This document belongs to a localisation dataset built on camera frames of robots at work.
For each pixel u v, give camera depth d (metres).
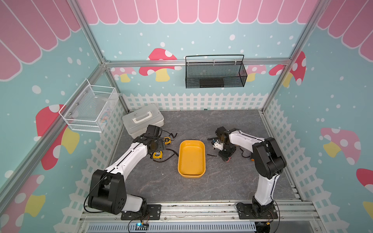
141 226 0.73
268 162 0.51
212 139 1.01
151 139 0.64
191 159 0.92
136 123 0.97
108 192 0.42
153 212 0.75
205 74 0.99
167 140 1.00
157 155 0.92
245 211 0.74
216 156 0.94
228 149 0.82
